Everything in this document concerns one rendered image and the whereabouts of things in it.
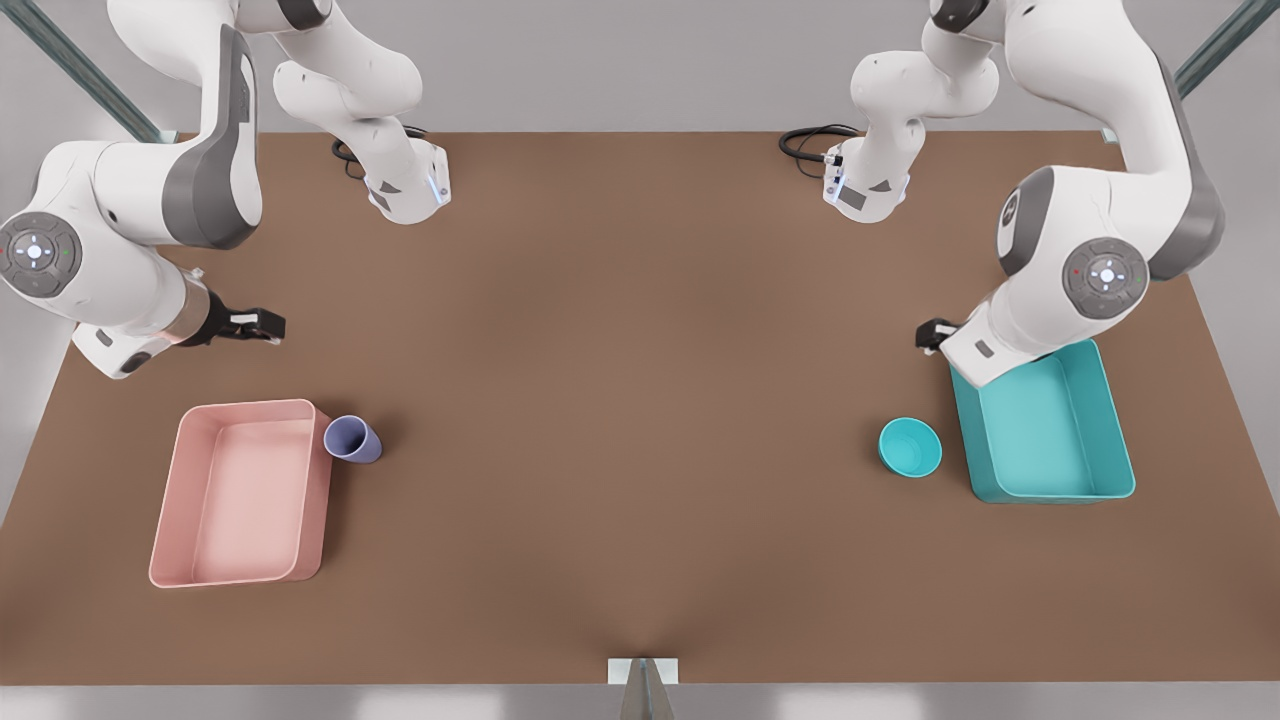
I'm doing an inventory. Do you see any teal bowl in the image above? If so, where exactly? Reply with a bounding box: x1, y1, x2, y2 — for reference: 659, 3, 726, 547
878, 417, 943, 479

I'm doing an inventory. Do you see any teal rectangular box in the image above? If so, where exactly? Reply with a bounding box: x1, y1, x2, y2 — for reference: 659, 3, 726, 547
949, 338, 1137, 504

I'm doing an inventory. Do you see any purple cup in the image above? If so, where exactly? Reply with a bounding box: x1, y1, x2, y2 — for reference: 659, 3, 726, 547
323, 415, 383, 465

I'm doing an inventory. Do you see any pink rectangular box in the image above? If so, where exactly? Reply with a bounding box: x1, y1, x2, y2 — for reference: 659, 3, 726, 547
148, 399, 334, 589

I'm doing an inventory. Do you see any black cable loop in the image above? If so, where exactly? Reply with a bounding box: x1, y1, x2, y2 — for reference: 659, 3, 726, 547
778, 124, 865, 181
331, 126, 431, 182

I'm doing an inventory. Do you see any silver frame post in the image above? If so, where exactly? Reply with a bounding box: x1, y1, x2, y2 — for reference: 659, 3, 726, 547
1100, 0, 1280, 145
608, 657, 680, 720
18, 0, 179, 145

